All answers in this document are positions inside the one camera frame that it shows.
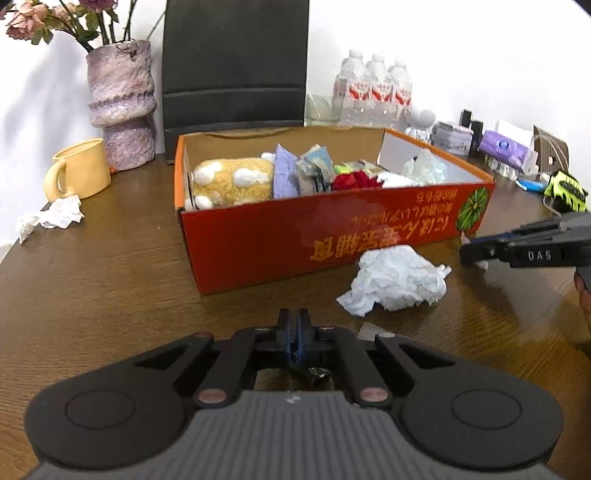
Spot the yellow mug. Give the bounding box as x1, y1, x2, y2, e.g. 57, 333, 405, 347
44, 137, 112, 201

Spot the brown cardboard stand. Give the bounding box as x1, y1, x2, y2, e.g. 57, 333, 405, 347
533, 124, 572, 175

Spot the clear drinking glass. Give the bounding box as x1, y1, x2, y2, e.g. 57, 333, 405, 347
305, 92, 340, 126

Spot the orange cardboard box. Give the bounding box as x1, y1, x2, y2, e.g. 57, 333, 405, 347
174, 127, 496, 296

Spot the green black glove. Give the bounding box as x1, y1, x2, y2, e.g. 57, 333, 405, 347
544, 171, 589, 214

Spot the yellow white plush hamster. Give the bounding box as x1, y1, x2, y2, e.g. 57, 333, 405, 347
188, 157, 276, 210

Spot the purple tissue pack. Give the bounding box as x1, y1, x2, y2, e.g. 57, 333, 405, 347
479, 120, 540, 171

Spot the red fabric item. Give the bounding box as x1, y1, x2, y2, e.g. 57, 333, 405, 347
331, 171, 384, 191

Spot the white plastic vial strip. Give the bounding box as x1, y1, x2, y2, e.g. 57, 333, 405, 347
485, 156, 520, 180

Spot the small crumpled white tissue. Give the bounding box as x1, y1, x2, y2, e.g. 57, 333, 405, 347
17, 195, 85, 244

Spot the iridescent clear plastic bag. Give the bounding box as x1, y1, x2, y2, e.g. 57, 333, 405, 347
402, 150, 448, 185

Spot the person's right hand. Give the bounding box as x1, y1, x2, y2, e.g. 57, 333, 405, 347
574, 271, 591, 324

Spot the dried rose bouquet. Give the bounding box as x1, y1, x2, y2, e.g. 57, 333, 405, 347
0, 0, 141, 52

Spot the black chair back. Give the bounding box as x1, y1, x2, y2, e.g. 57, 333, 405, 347
161, 0, 310, 162

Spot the pink white tin box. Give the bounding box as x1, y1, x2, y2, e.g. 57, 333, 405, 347
431, 121, 474, 155

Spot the clear water bottle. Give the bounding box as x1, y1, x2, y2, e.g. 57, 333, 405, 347
365, 54, 394, 127
389, 60, 413, 130
333, 49, 369, 124

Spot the purple textured vase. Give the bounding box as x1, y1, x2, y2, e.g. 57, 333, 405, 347
86, 39, 158, 171

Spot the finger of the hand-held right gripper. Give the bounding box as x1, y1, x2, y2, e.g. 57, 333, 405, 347
471, 219, 562, 244
459, 241, 512, 267

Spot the white robot figure speaker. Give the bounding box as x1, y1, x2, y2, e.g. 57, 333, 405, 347
406, 108, 437, 141

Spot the blue white bead packet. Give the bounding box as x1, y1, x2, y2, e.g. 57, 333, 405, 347
298, 147, 334, 192

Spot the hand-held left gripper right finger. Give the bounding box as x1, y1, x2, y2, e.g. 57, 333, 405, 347
297, 308, 482, 409

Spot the large white tissue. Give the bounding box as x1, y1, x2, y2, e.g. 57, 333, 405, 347
337, 246, 453, 317

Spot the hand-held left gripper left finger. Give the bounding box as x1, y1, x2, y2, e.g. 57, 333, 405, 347
105, 308, 297, 409

